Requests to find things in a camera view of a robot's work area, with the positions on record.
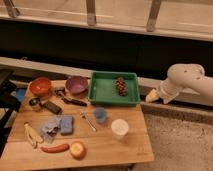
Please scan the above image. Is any blue object at table edge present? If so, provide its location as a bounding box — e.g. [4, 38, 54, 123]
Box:
[15, 88, 26, 102]

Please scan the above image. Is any wooden table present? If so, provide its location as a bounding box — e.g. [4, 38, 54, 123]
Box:
[0, 79, 155, 171]

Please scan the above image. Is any black handled peeler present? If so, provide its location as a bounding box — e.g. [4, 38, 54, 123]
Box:
[53, 87, 87, 107]

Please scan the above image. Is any green plastic tray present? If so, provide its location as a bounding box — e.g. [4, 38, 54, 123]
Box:
[88, 71, 140, 106]

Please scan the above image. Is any black chair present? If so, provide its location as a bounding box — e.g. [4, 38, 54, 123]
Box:
[0, 69, 21, 156]

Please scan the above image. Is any white plastic cup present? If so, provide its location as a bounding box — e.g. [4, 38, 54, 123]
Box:
[111, 119, 129, 139]

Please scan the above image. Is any orange bowl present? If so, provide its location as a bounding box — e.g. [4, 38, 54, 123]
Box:
[29, 77, 51, 97]

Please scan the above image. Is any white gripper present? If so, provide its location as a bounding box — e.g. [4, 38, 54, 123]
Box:
[145, 81, 178, 104]

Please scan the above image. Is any blue sponge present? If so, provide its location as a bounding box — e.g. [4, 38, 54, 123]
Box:
[60, 116, 73, 135]

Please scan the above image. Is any clear plastic bag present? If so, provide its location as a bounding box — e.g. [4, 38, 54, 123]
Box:
[38, 115, 61, 143]

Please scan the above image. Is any small metal can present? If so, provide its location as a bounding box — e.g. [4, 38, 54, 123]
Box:
[29, 98, 42, 112]

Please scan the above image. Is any peeled banana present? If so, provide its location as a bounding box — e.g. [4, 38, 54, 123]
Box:
[24, 122, 44, 148]

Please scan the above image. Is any silver metal fork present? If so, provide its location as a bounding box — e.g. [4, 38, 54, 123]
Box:
[80, 112, 97, 132]

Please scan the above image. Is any blue plastic cup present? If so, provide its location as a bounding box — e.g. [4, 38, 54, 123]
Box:
[93, 107, 107, 124]

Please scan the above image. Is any red sausage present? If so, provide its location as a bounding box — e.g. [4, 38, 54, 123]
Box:
[40, 143, 70, 153]

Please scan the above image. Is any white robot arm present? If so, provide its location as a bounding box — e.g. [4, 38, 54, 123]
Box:
[145, 64, 213, 104]

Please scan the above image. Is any purple bowl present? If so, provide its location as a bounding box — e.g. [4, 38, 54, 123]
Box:
[65, 76, 88, 94]

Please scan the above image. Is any black rectangular remote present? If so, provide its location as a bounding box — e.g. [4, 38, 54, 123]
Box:
[43, 101, 62, 115]

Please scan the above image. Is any red yellow apple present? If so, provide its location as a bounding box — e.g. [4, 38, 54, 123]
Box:
[70, 141, 86, 159]

